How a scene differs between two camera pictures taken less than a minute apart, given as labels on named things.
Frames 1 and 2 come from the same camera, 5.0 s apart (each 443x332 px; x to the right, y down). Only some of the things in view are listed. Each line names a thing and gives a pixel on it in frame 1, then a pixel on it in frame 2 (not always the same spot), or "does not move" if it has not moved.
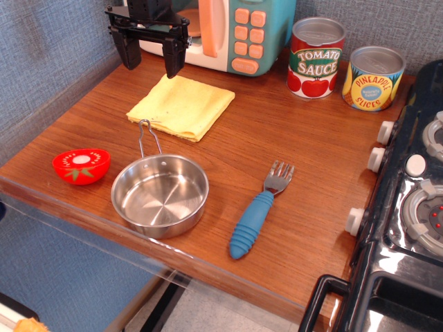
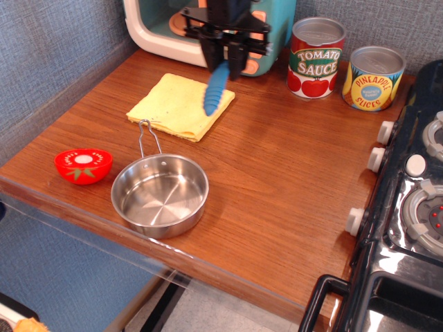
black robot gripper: x=149 y=19 → x=227 y=30
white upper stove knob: x=385 y=132 does not move
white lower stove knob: x=354 y=220 does not move
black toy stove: x=395 y=279 does not move
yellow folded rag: x=181 y=106 does not move
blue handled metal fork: x=247 y=229 → x=216 y=86
